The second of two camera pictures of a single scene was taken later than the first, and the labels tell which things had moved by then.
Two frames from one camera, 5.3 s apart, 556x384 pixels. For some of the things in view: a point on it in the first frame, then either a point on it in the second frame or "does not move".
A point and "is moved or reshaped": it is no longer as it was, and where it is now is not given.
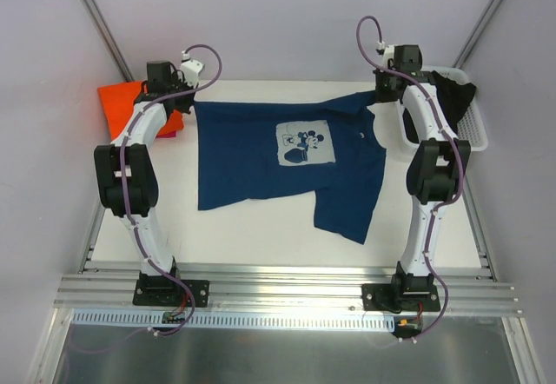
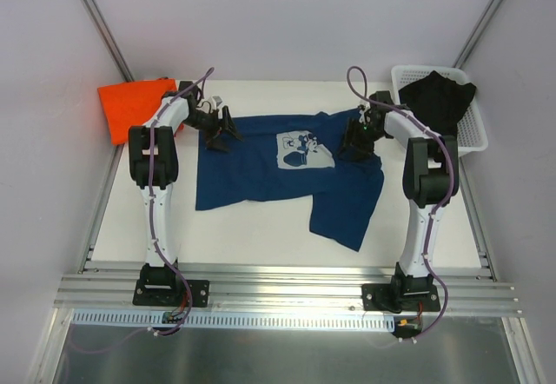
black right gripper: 383,93 -> 355,139
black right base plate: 400,296 does not move
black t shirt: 453,96 does not move
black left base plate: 163,291 does not move
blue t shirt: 329,150 is moved or reshaped
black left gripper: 183,100 -> 217,128
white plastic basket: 471,127 does not move
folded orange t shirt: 118,102 does not move
